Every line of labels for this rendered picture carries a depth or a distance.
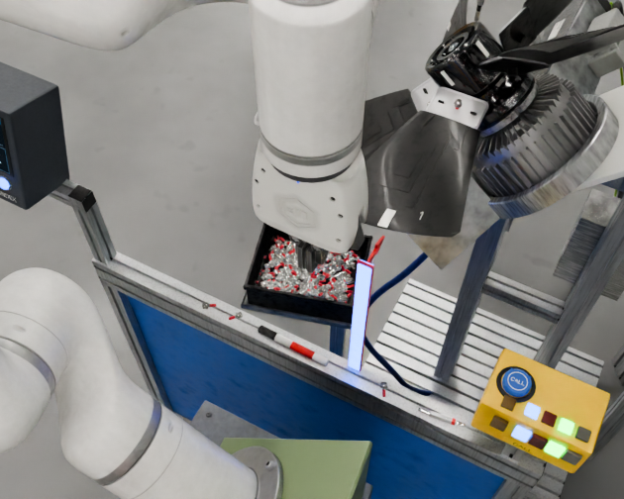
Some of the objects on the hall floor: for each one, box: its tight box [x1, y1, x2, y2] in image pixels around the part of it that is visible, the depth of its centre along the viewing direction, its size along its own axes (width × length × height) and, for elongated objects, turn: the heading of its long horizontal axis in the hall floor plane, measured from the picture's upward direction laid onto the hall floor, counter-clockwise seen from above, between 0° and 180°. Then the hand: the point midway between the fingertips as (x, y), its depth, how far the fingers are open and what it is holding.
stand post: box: [533, 170, 624, 369], centre depth 168 cm, size 4×9×115 cm, turn 152°
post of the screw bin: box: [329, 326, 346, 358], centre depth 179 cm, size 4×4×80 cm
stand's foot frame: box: [363, 279, 604, 499], centre depth 216 cm, size 62×46×8 cm
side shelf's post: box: [588, 366, 624, 460], centre depth 175 cm, size 4×4×83 cm
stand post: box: [434, 218, 509, 382], centre depth 184 cm, size 4×9×91 cm, turn 152°
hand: (312, 249), depth 74 cm, fingers closed
